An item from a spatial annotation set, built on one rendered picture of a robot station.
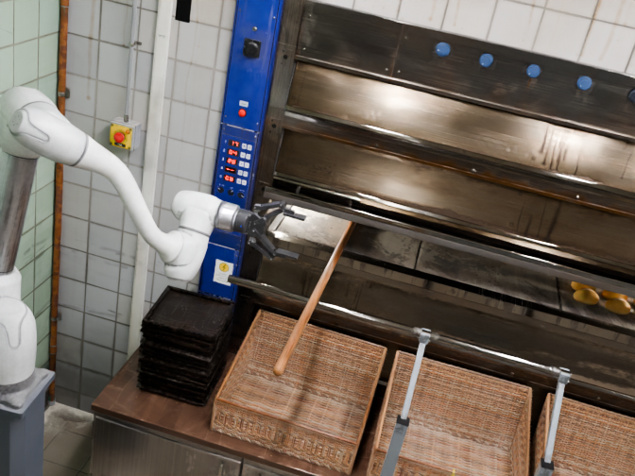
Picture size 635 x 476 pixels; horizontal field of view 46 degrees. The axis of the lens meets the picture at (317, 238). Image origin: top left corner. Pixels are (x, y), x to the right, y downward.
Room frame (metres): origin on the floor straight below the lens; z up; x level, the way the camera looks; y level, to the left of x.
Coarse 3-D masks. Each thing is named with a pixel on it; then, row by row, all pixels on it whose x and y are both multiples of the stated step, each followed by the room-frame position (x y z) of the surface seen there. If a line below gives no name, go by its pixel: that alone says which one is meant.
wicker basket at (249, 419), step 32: (256, 320) 2.56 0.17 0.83; (288, 320) 2.59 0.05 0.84; (352, 352) 2.53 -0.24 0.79; (384, 352) 2.50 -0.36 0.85; (224, 384) 2.23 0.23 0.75; (256, 384) 2.47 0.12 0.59; (288, 384) 2.51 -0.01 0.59; (320, 384) 2.51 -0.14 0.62; (352, 384) 2.49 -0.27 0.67; (224, 416) 2.15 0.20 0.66; (256, 416) 2.13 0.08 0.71; (288, 416) 2.31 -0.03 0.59; (320, 416) 2.35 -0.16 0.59; (352, 416) 2.39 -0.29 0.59; (288, 448) 2.11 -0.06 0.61; (320, 448) 2.17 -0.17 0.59; (352, 448) 2.08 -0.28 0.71
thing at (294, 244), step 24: (288, 240) 2.65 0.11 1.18; (360, 264) 2.59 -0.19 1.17; (384, 264) 2.61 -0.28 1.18; (432, 288) 2.55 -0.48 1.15; (456, 288) 2.54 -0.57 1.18; (480, 288) 2.58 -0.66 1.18; (528, 312) 2.50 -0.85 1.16; (552, 312) 2.51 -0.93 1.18; (600, 336) 2.46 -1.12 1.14; (624, 336) 2.45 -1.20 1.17
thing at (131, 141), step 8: (112, 120) 2.68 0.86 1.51; (120, 120) 2.70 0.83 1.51; (112, 128) 2.66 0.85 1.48; (120, 128) 2.66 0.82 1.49; (128, 128) 2.66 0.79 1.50; (136, 128) 2.68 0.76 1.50; (112, 136) 2.66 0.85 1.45; (128, 136) 2.66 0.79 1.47; (136, 136) 2.69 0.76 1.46; (112, 144) 2.66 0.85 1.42; (120, 144) 2.66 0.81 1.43; (128, 144) 2.66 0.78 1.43; (136, 144) 2.69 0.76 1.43
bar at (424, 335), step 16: (256, 288) 2.27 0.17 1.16; (272, 288) 2.27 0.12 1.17; (320, 304) 2.24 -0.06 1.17; (368, 320) 2.21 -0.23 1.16; (384, 320) 2.21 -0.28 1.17; (432, 336) 2.18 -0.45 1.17; (448, 336) 2.19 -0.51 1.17; (480, 352) 2.16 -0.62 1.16; (496, 352) 2.16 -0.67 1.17; (416, 368) 2.11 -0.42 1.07; (544, 368) 2.13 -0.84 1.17; (560, 368) 2.14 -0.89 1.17; (560, 384) 2.11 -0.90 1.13; (560, 400) 2.07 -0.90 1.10; (400, 416) 1.99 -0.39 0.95; (400, 432) 1.96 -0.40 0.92; (400, 448) 1.96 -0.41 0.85; (384, 464) 1.96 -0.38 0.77; (544, 464) 1.91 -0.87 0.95
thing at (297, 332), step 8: (352, 224) 2.86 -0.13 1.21; (344, 232) 2.76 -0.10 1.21; (344, 240) 2.69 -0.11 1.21; (336, 248) 2.60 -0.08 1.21; (336, 256) 2.54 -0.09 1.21; (328, 264) 2.46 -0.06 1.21; (328, 272) 2.40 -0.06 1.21; (320, 280) 2.33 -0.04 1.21; (320, 288) 2.28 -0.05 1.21; (312, 296) 2.22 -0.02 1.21; (312, 304) 2.16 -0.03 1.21; (304, 312) 2.10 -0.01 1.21; (312, 312) 2.13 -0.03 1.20; (304, 320) 2.05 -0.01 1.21; (296, 328) 2.00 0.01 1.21; (304, 328) 2.03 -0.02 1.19; (296, 336) 1.95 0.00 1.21; (288, 344) 1.90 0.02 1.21; (296, 344) 1.93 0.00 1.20; (288, 352) 1.86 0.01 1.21; (280, 360) 1.81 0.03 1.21; (288, 360) 1.84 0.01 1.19; (280, 368) 1.78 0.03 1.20
